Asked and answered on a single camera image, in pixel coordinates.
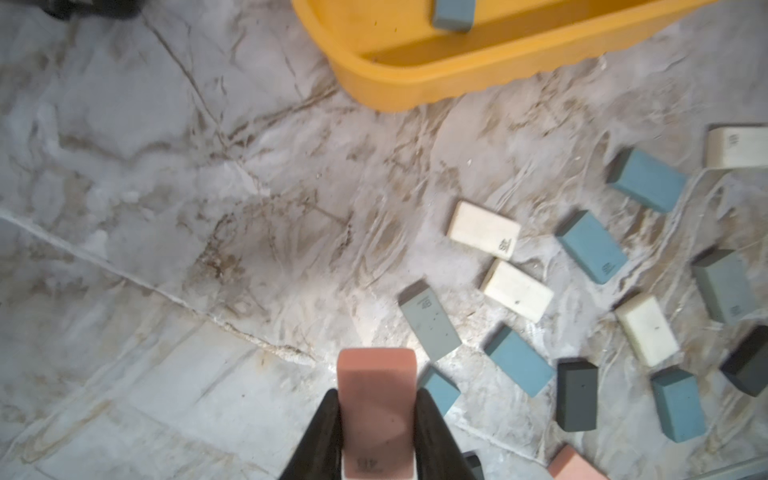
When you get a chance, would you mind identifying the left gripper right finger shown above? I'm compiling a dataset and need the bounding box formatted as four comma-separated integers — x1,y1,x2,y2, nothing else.
414,388,475,480

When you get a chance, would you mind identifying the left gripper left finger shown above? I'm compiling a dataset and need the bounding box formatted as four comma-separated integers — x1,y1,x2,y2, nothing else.
279,389,343,480

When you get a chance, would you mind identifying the pink eraser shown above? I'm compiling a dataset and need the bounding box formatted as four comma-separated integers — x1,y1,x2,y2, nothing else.
547,445,608,480
337,348,417,479

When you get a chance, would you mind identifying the grey eraser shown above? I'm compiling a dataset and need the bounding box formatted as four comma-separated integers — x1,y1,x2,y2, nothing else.
692,249,759,324
398,280,462,362

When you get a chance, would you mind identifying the white eraser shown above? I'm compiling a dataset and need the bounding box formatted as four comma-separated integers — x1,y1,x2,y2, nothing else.
480,259,554,323
447,200,521,261
614,292,680,368
705,126,767,170

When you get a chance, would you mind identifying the black eraser bottom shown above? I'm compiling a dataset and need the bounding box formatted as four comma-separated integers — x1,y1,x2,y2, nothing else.
463,451,485,480

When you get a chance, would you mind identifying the black eraser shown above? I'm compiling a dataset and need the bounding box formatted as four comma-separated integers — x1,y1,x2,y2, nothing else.
463,451,485,480
720,325,767,397
555,360,599,432

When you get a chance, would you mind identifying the teal eraser middle low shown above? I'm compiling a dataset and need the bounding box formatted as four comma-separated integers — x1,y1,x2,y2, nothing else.
484,325,555,397

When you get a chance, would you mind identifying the pink eraser bottom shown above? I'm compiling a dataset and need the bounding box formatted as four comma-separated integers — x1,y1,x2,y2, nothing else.
547,445,608,480

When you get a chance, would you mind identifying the black eraser middle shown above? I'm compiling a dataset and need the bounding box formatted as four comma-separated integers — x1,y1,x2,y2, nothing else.
555,360,599,432

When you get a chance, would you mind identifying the white eraser top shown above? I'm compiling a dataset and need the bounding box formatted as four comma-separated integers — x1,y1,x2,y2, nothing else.
447,200,521,261

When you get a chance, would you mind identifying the black eraser right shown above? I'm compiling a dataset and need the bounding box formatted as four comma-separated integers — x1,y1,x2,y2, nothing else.
720,325,767,397

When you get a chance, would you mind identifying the yellow storage box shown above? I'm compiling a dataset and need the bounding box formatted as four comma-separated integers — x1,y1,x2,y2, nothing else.
292,1,703,112

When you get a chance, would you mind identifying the black flat case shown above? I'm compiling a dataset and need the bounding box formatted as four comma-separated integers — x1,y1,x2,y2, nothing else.
38,0,146,20

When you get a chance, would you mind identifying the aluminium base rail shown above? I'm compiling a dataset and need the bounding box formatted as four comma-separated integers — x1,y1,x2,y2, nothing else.
690,456,768,480

